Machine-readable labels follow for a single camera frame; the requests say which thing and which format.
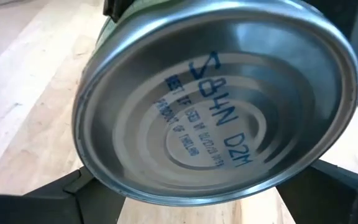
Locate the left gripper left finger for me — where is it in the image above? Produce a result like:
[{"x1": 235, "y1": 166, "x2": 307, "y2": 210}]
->
[{"x1": 0, "y1": 167, "x2": 127, "y2": 224}]

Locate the green label can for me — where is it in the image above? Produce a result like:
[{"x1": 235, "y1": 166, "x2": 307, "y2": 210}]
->
[{"x1": 71, "y1": 0, "x2": 358, "y2": 208}]

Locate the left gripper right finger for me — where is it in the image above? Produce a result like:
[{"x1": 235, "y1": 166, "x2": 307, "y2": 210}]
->
[{"x1": 277, "y1": 159, "x2": 358, "y2": 224}]

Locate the black table edge bracket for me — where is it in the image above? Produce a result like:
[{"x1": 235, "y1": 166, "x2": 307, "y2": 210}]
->
[{"x1": 103, "y1": 0, "x2": 136, "y2": 23}]

